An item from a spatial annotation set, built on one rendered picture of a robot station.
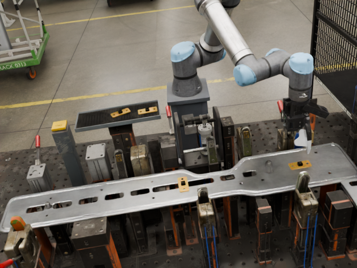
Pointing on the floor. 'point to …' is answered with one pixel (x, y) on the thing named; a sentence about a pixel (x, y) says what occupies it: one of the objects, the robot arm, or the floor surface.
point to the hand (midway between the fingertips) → (302, 142)
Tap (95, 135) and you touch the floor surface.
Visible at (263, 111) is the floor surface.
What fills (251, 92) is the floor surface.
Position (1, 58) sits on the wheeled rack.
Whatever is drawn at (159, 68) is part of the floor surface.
